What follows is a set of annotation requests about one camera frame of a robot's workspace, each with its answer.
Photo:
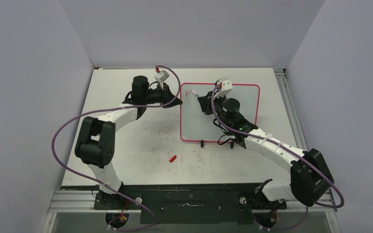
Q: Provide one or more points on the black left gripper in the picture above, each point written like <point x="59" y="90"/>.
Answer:
<point x="166" y="95"/>

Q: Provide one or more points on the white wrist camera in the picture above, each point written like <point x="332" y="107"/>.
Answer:
<point x="224" y="86"/>
<point x="161" y="75"/>

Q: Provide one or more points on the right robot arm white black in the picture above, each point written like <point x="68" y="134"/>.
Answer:
<point x="309" y="176"/>

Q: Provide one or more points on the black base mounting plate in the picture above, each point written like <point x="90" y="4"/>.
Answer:
<point x="190" y="203"/>

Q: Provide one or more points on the red marker cap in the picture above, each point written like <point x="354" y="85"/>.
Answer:
<point x="171" y="160"/>

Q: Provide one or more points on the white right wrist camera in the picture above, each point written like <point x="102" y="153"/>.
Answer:
<point x="224" y="86"/>

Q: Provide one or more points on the aluminium front frame rail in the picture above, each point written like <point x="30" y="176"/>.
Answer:
<point x="66" y="201"/>

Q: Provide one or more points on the pink framed whiteboard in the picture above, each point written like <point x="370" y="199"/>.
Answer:
<point x="196" y="126"/>

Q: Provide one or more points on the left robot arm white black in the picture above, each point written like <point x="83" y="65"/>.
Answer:
<point x="95" y="145"/>

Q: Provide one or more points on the aluminium right side rail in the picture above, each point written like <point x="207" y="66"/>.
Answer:
<point x="290" y="108"/>

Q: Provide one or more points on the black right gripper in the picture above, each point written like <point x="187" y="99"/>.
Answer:
<point x="206" y="103"/>

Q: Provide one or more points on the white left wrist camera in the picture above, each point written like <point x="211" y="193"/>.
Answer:
<point x="161" y="75"/>

